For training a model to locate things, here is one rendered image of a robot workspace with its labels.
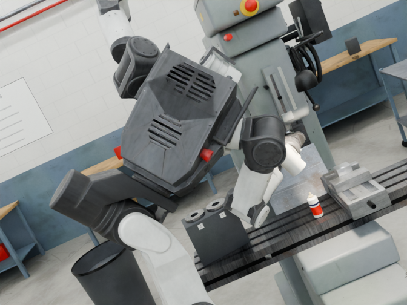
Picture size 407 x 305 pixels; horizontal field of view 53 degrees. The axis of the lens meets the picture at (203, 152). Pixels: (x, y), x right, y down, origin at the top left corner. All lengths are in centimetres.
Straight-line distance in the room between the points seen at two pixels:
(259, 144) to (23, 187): 560
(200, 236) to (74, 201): 76
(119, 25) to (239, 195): 62
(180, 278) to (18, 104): 527
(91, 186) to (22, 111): 522
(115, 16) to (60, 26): 470
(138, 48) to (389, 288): 115
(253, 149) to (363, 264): 77
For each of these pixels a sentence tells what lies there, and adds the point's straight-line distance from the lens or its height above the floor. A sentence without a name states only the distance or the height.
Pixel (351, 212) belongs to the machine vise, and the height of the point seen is 94.
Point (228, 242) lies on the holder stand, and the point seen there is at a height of 95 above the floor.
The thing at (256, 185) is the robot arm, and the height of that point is 129.
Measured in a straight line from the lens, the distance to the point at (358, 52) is 556.
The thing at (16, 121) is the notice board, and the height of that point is 188.
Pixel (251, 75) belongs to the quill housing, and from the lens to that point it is 154.
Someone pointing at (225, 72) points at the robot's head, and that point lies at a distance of 122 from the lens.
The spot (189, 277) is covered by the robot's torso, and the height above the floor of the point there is 116.
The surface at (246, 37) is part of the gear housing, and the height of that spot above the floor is 167.
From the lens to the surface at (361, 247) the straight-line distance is 165.
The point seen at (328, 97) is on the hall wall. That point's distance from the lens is 619.
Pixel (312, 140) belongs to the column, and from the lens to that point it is 212.
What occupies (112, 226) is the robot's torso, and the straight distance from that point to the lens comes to 108.
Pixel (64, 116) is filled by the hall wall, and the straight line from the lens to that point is 608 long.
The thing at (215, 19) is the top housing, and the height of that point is 177.
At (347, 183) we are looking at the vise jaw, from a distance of 172.
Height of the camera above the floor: 170
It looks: 13 degrees down
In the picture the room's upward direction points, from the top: 25 degrees counter-clockwise
